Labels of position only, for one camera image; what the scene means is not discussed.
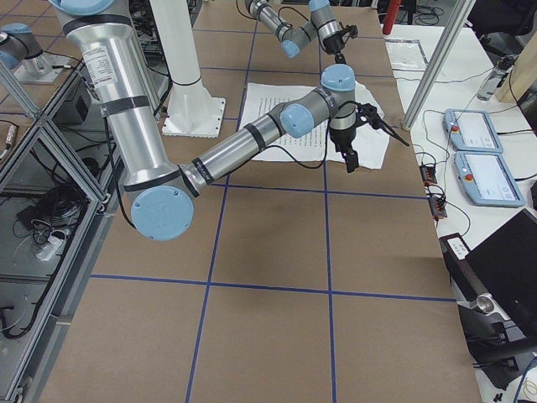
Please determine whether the black laptop computer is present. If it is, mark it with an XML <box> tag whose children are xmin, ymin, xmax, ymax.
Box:
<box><xmin>440</xmin><ymin>209</ymin><xmax>536</xmax><ymax>389</ymax></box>

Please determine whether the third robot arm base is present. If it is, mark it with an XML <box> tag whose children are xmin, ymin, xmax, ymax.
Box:
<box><xmin>1</xmin><ymin>23</ymin><xmax>73</xmax><ymax>83</ymax></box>

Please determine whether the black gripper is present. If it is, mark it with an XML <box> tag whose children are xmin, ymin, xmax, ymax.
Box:
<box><xmin>329</xmin><ymin>126</ymin><xmax>359</xmax><ymax>173</ymax></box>
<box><xmin>322</xmin><ymin>32</ymin><xmax>347</xmax><ymax>64</ymax></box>

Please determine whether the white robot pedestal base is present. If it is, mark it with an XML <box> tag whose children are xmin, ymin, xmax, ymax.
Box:
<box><xmin>150</xmin><ymin>0</ymin><xmax>226</xmax><ymax>138</ymax></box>

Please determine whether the aluminium frame post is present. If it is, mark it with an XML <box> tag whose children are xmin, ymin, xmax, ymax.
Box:
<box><xmin>402</xmin><ymin>0</ymin><xmax>476</xmax><ymax>131</ymax></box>

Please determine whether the white power strip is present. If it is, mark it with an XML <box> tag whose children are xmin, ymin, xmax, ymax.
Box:
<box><xmin>35</xmin><ymin>231</ymin><xmax>67</xmax><ymax>261</ymax></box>

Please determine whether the red fire extinguisher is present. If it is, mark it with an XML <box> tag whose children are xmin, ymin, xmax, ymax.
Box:
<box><xmin>382</xmin><ymin>0</ymin><xmax>402</xmax><ymax>35</ymax></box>

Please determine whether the upper blue teach pendant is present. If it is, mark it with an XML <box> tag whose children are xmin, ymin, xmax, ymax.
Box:
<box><xmin>443</xmin><ymin>108</ymin><xmax>503</xmax><ymax>154</ymax></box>

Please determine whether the orange circuit board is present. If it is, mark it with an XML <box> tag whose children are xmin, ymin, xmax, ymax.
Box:
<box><xmin>420</xmin><ymin>165</ymin><xmax>438</xmax><ymax>186</ymax></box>
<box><xmin>428</xmin><ymin>195</ymin><xmax>447</xmax><ymax>221</ymax></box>

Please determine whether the white long-sleeve printed shirt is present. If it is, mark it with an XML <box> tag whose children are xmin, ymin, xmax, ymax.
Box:
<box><xmin>240</xmin><ymin>83</ymin><xmax>389</xmax><ymax>170</ymax></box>

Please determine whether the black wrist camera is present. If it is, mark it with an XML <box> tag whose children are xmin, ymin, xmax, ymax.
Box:
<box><xmin>339</xmin><ymin>24</ymin><xmax>358</xmax><ymax>42</ymax></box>
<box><xmin>354</xmin><ymin>103</ymin><xmax>409</xmax><ymax>147</ymax></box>

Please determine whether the clear plastic sleeve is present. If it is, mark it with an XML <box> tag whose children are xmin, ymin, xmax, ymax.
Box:
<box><xmin>385</xmin><ymin>39</ymin><xmax>428</xmax><ymax>71</ymax></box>

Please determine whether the lower blue teach pendant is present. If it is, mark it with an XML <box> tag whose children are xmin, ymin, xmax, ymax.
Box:
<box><xmin>454</xmin><ymin>151</ymin><xmax>525</xmax><ymax>208</ymax></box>

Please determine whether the blue teach pendant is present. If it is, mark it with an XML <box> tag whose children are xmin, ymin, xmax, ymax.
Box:
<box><xmin>454</xmin><ymin>151</ymin><xmax>525</xmax><ymax>208</ymax></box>
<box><xmin>443</xmin><ymin>108</ymin><xmax>503</xmax><ymax>154</ymax></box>

